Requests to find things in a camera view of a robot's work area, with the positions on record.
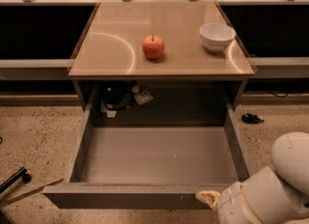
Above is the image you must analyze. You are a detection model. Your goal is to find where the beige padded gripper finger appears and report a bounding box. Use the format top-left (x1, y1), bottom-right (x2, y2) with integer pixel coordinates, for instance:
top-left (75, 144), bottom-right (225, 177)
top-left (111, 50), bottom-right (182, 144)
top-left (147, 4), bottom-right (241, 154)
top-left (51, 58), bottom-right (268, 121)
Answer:
top-left (195, 190), bottom-right (221, 210)

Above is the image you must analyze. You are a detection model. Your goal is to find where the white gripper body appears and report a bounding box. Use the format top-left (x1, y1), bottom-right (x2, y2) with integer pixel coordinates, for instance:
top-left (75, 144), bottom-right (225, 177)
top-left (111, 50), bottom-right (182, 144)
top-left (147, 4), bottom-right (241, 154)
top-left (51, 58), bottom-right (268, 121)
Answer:
top-left (217, 167), bottom-right (309, 224)

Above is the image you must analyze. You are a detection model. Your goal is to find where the grey top drawer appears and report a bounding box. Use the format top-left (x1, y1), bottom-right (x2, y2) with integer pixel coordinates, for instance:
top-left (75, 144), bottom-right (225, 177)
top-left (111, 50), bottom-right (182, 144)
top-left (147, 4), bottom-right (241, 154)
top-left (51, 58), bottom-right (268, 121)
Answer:
top-left (42, 87), bottom-right (259, 210)

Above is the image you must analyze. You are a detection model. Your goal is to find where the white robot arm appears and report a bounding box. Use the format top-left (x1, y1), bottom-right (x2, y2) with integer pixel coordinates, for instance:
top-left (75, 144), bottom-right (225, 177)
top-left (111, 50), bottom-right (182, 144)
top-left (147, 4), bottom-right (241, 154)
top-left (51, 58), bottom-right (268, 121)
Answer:
top-left (195, 132), bottom-right (309, 224)

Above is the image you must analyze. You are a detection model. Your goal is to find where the grey cabinet with steel top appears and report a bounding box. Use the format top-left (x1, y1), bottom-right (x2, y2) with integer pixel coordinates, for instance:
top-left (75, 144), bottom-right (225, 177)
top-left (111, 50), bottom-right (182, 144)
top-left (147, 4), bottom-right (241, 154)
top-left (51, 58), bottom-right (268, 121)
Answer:
top-left (69, 0), bottom-right (254, 109)

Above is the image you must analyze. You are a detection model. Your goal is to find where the black clip on floor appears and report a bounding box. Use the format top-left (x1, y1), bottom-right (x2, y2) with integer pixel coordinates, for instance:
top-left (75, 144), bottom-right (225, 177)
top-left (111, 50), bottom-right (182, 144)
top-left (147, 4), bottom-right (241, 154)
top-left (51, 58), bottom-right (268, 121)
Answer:
top-left (241, 114), bottom-right (264, 124)

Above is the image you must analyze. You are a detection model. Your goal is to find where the white paper tag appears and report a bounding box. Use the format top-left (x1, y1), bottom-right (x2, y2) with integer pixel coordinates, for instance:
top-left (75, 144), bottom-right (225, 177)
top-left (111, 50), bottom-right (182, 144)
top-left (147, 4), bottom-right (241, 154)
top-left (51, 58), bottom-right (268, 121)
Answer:
top-left (134, 91), bottom-right (153, 105)

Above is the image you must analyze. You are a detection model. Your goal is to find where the black object in cabinet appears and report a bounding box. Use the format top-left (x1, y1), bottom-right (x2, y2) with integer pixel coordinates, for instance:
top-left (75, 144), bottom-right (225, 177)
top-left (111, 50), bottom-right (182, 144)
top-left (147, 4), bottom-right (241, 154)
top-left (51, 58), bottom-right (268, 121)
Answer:
top-left (101, 81), bottom-right (136, 111)

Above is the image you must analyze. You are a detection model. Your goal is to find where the white ceramic bowl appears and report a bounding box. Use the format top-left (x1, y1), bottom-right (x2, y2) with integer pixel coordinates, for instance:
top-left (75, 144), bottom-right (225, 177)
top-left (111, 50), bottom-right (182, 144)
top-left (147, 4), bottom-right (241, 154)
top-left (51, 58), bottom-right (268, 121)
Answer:
top-left (199, 23), bottom-right (236, 53)

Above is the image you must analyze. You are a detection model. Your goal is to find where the red apple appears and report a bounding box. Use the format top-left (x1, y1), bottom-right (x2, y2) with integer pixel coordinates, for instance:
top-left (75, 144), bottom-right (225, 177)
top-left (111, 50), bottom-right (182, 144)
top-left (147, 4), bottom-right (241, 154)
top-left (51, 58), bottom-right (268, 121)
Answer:
top-left (142, 35), bottom-right (165, 60)

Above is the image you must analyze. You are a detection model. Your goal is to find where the black chair leg with caster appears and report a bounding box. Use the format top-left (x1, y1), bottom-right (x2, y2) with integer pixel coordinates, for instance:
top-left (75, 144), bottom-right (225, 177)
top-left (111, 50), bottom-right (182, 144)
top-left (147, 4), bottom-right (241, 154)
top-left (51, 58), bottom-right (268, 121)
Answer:
top-left (0, 167), bottom-right (31, 194)

